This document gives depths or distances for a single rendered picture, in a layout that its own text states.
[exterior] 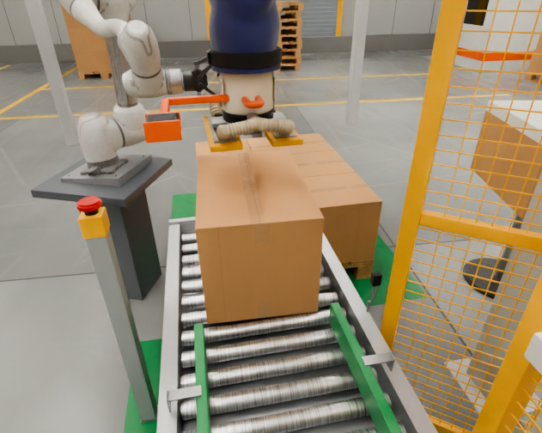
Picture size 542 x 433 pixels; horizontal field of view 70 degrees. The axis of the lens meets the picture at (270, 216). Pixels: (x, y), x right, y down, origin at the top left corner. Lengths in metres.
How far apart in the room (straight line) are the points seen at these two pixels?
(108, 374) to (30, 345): 0.50
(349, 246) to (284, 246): 1.10
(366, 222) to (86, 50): 7.62
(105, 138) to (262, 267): 1.12
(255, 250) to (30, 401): 1.34
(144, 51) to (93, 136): 0.75
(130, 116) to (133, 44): 0.76
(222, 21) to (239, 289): 0.82
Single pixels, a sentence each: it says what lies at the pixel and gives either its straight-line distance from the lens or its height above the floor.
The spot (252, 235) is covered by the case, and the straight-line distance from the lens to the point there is 1.20.
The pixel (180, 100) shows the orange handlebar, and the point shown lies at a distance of 1.26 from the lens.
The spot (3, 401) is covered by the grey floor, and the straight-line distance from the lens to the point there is 2.25.
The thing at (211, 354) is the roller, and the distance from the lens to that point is 1.35.
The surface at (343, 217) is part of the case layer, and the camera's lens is 2.18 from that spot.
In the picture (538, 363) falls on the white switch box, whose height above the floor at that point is 1.00.
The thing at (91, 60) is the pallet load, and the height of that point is 0.36.
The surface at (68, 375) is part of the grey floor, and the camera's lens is 2.20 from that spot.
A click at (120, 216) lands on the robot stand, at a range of 2.11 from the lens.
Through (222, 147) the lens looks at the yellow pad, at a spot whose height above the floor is 1.16.
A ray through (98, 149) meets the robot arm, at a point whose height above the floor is 0.91.
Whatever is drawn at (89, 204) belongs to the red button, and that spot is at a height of 1.04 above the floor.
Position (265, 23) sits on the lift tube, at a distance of 1.22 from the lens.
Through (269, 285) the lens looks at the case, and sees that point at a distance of 1.33.
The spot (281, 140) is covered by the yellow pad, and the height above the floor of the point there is 1.16.
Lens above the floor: 1.57
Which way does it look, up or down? 31 degrees down
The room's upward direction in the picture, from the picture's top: 1 degrees counter-clockwise
